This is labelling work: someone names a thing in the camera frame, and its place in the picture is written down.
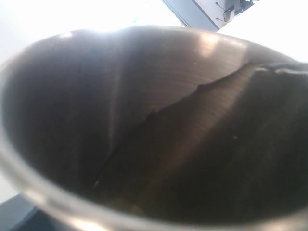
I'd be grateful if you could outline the stainless steel cup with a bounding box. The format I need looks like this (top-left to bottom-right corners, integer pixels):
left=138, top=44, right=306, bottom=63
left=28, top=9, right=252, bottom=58
left=0, top=26, right=308, bottom=231

